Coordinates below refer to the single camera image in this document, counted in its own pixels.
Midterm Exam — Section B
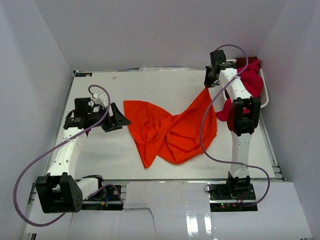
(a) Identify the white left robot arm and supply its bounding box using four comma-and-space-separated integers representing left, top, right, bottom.
35, 97, 131, 214

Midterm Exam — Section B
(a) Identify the dark maroon t shirt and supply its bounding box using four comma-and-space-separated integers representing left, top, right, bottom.
235, 56, 258, 69

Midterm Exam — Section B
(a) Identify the printed paper strip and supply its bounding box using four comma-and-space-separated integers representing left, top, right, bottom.
139, 67, 189, 72

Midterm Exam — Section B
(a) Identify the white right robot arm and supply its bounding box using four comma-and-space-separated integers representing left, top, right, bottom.
204, 49, 261, 200

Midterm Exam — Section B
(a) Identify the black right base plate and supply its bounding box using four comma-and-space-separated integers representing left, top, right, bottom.
204, 183, 258, 213

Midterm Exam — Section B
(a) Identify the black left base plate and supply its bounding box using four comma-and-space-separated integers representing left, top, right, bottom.
81, 185, 127, 211

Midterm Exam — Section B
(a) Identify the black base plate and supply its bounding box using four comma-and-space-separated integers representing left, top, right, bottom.
81, 185, 127, 211
204, 183, 258, 213

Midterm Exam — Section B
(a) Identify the orange t shirt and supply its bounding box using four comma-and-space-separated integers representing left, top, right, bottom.
123, 88, 218, 169

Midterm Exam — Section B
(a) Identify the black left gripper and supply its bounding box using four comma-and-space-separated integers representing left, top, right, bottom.
88, 102, 132, 133

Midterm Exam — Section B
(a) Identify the black label sticker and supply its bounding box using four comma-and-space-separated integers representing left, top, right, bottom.
74, 72, 93, 78

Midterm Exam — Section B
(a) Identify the crimson red t shirt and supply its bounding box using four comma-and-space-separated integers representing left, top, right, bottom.
216, 56, 263, 122

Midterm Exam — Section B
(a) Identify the white perforated plastic basket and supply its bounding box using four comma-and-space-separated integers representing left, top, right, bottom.
227, 60, 269, 108

